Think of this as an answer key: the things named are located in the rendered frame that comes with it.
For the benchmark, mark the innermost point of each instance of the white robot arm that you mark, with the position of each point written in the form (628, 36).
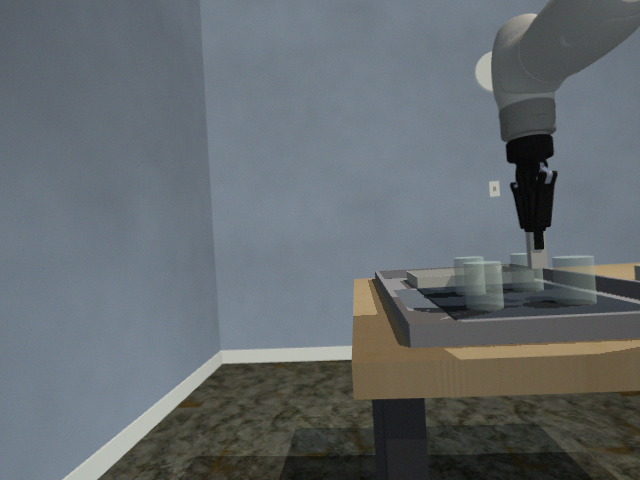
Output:
(531, 58)

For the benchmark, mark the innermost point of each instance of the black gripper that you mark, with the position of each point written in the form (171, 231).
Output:
(529, 153)

